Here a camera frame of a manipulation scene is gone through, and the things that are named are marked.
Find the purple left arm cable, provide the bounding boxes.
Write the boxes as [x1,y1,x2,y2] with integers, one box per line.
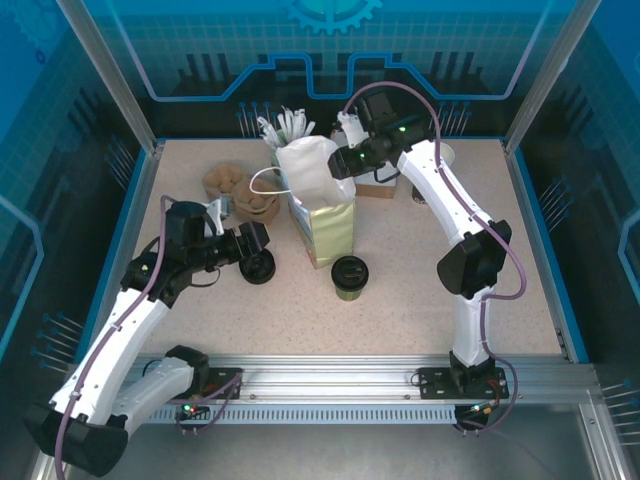
[47,195,246,480]

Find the green paper bag white handles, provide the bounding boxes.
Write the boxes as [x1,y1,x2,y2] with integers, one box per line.
[249,134,359,271]

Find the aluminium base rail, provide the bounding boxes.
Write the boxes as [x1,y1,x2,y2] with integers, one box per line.
[114,353,596,404]

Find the stack of black cup lids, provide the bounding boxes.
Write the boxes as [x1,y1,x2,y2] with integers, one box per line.
[238,249,277,286]

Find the black plastic cup lid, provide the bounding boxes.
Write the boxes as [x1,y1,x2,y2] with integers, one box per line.
[330,255,371,291]

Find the stack of brown pulp carriers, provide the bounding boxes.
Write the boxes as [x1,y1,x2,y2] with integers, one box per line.
[202,160,281,229]

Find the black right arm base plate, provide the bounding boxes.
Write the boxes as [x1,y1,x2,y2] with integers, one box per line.
[417,367,511,401]

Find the slotted grey cable duct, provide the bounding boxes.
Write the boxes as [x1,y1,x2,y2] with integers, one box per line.
[144,404,461,426]

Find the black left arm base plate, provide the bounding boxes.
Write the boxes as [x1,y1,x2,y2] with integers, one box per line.
[197,367,245,401]

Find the white paper napkins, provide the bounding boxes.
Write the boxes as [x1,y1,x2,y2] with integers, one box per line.
[330,130,401,187]

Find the aluminium frame post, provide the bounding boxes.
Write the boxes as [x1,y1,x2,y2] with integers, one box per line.
[502,0,604,154]
[55,0,167,154]

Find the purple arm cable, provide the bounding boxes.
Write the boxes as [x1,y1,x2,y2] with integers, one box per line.
[47,195,246,480]
[344,82,529,437]

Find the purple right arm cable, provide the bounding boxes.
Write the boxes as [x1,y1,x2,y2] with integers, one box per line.
[344,82,529,437]

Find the green paper coffee cup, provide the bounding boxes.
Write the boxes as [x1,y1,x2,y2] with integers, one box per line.
[332,277,370,303]

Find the brown cardboard napkin box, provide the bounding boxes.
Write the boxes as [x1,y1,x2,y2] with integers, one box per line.
[329,128,400,200]

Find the stack of white paper cups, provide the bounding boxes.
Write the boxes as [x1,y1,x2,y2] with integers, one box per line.
[411,141,457,206]

